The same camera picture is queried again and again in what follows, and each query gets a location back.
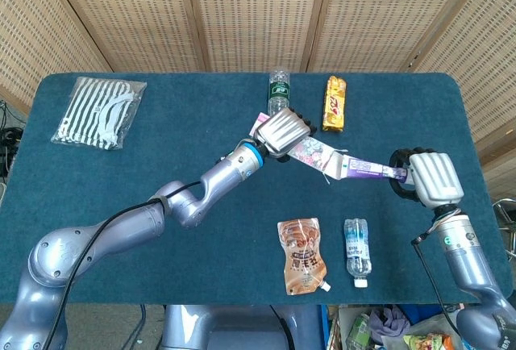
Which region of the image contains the purple white toothpaste tube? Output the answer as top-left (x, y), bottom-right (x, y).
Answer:
top-left (340, 156), bottom-right (410, 181)

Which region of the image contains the brown peanut butter pouch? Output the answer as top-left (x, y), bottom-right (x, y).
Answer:
top-left (277, 217), bottom-right (332, 296)

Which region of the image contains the chrome metal chair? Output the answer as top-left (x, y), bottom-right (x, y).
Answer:
top-left (493, 199), bottom-right (516, 260)

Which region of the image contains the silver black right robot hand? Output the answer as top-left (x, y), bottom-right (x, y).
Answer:
top-left (389, 147), bottom-right (465, 210)

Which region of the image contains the silver robot torso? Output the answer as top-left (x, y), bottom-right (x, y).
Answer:
top-left (160, 304), bottom-right (323, 350)

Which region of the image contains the floral white toothpaste box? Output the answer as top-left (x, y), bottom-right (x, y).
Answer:
top-left (249, 111), bottom-right (352, 185)

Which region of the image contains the green plastic bottle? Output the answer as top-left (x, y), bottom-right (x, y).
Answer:
top-left (345, 312), bottom-right (372, 350)

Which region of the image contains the black cable bundle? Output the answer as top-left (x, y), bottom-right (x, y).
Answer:
top-left (0, 99), bottom-right (25, 177)

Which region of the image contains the striped cloth in plastic bag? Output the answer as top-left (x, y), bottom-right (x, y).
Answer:
top-left (50, 76), bottom-right (148, 152)

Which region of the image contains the green label water bottle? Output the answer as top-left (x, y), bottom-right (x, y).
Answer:
top-left (267, 68), bottom-right (292, 116)

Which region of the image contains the blue label water bottle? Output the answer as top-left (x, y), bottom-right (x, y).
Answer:
top-left (343, 217), bottom-right (373, 289)

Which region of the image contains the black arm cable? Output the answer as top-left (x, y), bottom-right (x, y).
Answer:
top-left (411, 220), bottom-right (461, 335)
top-left (40, 180), bottom-right (202, 350)

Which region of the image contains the gold foil snack pack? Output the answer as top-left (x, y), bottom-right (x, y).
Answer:
top-left (321, 75), bottom-right (348, 133)

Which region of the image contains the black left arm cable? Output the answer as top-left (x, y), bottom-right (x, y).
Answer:
top-left (40, 180), bottom-right (202, 350)

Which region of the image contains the woven wooden folding screen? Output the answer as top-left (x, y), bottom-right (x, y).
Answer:
top-left (0, 0), bottom-right (516, 165)

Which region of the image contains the purple crumpled cloth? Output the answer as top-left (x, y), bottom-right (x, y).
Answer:
top-left (368, 305), bottom-right (410, 345)

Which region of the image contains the teal table cover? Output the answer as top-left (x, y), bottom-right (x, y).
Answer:
top-left (0, 72), bottom-right (514, 306)

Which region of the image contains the colourful snack bag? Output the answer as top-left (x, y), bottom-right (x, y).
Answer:
top-left (402, 332), bottom-right (455, 350)

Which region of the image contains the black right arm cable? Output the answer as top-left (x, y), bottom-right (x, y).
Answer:
top-left (411, 220), bottom-right (461, 335)

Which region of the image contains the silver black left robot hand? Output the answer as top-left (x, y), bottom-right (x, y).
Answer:
top-left (252, 107), bottom-right (318, 164)

